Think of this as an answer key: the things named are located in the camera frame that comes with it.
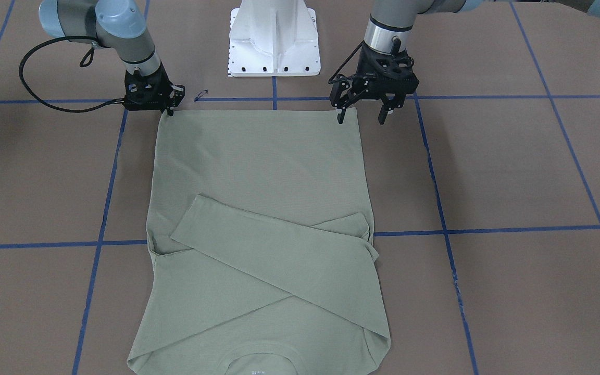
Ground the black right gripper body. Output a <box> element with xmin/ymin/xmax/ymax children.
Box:
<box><xmin>123</xmin><ymin>67</ymin><xmax>177</xmax><ymax>112</ymax></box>

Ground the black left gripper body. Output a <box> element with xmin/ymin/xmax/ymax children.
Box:
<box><xmin>329</xmin><ymin>41</ymin><xmax>419</xmax><ymax>109</ymax></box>

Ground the sage green long-sleeve shirt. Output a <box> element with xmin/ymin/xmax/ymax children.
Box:
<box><xmin>127</xmin><ymin>110</ymin><xmax>391</xmax><ymax>374</ymax></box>

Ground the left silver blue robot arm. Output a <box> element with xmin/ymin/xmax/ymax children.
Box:
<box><xmin>368</xmin><ymin>1</ymin><xmax>600</xmax><ymax>134</ymax></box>

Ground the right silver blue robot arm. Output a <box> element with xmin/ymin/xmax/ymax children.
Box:
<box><xmin>39</xmin><ymin>1</ymin><xmax>185</xmax><ymax>116</ymax></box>

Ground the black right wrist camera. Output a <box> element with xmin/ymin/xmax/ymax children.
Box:
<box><xmin>171</xmin><ymin>85</ymin><xmax>185</xmax><ymax>102</ymax></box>

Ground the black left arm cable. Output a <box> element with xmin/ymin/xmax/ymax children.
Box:
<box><xmin>328</xmin><ymin>43</ymin><xmax>364</xmax><ymax>85</ymax></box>

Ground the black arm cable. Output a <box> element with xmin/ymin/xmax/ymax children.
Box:
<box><xmin>19</xmin><ymin>36</ymin><xmax>126</xmax><ymax>113</ymax></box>
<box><xmin>328</xmin><ymin>43</ymin><xmax>364</xmax><ymax>85</ymax></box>

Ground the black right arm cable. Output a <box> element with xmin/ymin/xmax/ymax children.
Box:
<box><xmin>19</xmin><ymin>36</ymin><xmax>126</xmax><ymax>113</ymax></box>

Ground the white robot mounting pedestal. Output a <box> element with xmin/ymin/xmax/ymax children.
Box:
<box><xmin>227</xmin><ymin>1</ymin><xmax>321</xmax><ymax>78</ymax></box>

